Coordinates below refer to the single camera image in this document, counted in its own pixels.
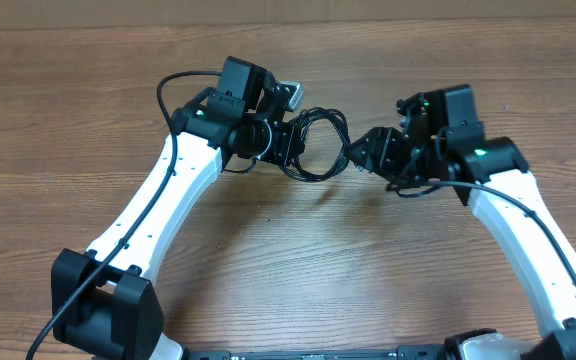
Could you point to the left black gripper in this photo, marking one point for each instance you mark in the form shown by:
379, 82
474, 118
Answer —
285, 151

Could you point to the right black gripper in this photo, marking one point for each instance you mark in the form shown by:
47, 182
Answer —
380, 160

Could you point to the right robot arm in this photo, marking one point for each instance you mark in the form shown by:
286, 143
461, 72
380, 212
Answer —
441, 143

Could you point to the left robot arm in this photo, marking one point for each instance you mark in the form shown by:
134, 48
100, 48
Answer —
103, 299

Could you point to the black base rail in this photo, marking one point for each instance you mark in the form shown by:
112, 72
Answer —
403, 352

